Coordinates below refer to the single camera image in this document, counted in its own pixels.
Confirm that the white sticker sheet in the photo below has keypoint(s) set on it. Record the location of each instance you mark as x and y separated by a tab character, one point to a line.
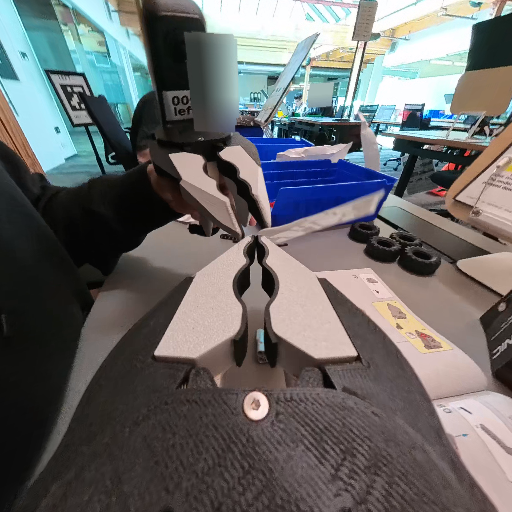
328	218

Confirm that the black toy set box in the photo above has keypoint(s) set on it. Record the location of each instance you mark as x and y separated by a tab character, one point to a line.
500	340

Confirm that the open building instruction booklet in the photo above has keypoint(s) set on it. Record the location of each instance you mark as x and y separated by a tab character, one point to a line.
440	368

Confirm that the sign on black pole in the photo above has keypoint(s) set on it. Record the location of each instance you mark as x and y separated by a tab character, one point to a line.
364	20

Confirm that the black and tan board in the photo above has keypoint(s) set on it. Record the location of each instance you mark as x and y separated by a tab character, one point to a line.
488	92

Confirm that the marker sign on stand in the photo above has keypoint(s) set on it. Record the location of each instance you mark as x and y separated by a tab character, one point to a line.
70	96

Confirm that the wooden clipboard with paper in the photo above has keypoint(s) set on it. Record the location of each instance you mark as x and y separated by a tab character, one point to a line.
464	180

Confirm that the tilted display board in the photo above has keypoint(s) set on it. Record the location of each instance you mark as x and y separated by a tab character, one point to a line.
288	80

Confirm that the blue plastic bin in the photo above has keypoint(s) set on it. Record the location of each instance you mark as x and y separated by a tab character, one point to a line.
276	148
320	192
250	131

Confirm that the black office chair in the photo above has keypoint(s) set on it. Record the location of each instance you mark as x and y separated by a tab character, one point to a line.
144	120
412	116
108	132

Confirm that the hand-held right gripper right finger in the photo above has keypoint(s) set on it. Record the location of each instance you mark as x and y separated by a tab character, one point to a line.
308	320

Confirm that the small black brick beam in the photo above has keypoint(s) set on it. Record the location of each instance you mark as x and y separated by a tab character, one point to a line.
230	236

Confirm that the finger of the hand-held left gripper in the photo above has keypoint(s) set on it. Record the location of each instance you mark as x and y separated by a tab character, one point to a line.
252	176
204	192

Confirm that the person's left hand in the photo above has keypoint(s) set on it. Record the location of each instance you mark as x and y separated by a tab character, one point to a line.
168	192

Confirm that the orange fabric item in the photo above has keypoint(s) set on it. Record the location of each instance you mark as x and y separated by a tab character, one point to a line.
452	160

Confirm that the crumpled white paper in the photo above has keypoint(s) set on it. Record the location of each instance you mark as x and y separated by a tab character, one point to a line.
316	152

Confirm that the grey brick assembly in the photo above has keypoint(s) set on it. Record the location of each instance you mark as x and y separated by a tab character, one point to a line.
260	344

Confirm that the white paper strip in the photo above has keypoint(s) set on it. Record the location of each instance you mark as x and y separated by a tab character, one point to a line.
370	144

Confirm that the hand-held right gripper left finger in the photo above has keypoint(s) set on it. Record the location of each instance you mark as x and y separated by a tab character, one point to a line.
204	316

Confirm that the white flat sheet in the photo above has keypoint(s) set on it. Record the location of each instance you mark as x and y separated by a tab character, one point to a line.
488	272

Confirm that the person's black clothing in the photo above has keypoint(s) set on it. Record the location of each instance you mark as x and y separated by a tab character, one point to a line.
32	360

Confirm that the person's left forearm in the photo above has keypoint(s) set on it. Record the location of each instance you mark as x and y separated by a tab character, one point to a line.
100	208

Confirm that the grey desk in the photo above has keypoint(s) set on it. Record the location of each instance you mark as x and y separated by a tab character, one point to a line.
160	256

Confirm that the wooden office table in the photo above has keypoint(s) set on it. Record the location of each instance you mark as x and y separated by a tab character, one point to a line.
432	138
320	120

